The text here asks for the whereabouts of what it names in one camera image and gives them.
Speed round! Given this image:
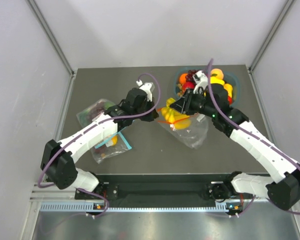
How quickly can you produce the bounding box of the fake red peach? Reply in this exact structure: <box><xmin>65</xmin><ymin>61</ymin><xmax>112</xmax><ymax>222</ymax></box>
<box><xmin>182</xmin><ymin>81</ymin><xmax>196</xmax><ymax>91</ymax></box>

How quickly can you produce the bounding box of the fake longan cluster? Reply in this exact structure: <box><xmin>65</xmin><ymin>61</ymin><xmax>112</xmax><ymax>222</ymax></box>
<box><xmin>177</xmin><ymin>83</ymin><xmax>185</xmax><ymax>97</ymax></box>

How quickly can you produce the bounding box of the purple grape bunch from bag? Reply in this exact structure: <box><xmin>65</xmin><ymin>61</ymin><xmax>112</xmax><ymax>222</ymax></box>
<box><xmin>185</xmin><ymin>69</ymin><xmax>197</xmax><ymax>82</ymax></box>

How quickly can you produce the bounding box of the red zip bag with fruit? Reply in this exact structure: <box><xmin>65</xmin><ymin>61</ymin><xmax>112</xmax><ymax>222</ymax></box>
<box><xmin>157</xmin><ymin>108</ymin><xmax>209</xmax><ymax>149</ymax></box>

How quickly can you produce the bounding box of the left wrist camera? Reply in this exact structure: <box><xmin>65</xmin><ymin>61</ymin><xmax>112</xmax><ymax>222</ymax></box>
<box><xmin>136</xmin><ymin>79</ymin><xmax>155</xmax><ymax>102</ymax></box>

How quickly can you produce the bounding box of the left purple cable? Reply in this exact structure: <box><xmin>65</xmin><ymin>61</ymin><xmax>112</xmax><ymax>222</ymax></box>
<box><xmin>37</xmin><ymin>72</ymin><xmax>162</xmax><ymax>235</ymax></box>

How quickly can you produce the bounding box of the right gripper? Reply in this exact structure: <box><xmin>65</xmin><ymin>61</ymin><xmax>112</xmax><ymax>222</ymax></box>
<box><xmin>170</xmin><ymin>87</ymin><xmax>217</xmax><ymax>118</ymax></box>

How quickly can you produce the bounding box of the grey slotted cable duct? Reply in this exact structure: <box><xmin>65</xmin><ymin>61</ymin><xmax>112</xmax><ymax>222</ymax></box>
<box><xmin>39</xmin><ymin>201</ymin><xmax>242</xmax><ymax>213</ymax></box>

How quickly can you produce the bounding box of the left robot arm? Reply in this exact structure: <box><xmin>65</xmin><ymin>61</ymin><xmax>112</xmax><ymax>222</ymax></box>
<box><xmin>40</xmin><ymin>82</ymin><xmax>158</xmax><ymax>199</ymax></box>

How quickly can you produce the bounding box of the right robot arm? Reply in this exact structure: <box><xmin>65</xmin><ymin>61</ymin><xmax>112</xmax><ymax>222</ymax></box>
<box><xmin>170</xmin><ymin>83</ymin><xmax>300</xmax><ymax>211</ymax></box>

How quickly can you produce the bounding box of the fake orange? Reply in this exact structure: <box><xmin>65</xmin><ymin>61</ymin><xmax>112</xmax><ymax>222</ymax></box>
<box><xmin>178</xmin><ymin>73</ymin><xmax>188</xmax><ymax>85</ymax></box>

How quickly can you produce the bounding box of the fake banana bunch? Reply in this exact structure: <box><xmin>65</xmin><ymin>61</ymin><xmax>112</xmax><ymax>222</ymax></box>
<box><xmin>159</xmin><ymin>97</ymin><xmax>192</xmax><ymax>131</ymax></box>

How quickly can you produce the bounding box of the blue zip bag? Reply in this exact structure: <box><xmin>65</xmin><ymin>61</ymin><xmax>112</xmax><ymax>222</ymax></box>
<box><xmin>91</xmin><ymin>132</ymin><xmax>132</xmax><ymax>164</ymax></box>
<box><xmin>76</xmin><ymin>98</ymin><xmax>115</xmax><ymax>128</ymax></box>

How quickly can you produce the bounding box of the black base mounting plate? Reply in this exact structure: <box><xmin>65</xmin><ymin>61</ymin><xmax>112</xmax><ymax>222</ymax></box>
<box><xmin>46</xmin><ymin>173</ymin><xmax>256</xmax><ymax>201</ymax></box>

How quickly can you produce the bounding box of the lower blue zip bag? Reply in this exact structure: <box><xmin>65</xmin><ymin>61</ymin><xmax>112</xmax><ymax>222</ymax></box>
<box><xmin>91</xmin><ymin>132</ymin><xmax>132</xmax><ymax>164</ymax></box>

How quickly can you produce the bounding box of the teal plastic fruit basket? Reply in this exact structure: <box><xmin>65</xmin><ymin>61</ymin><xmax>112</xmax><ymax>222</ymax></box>
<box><xmin>172</xmin><ymin>65</ymin><xmax>241</xmax><ymax>107</ymax></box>

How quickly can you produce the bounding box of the upper blue zip bag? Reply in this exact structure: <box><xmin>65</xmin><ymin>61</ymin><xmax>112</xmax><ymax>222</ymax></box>
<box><xmin>76</xmin><ymin>98</ymin><xmax>115</xmax><ymax>128</ymax></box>

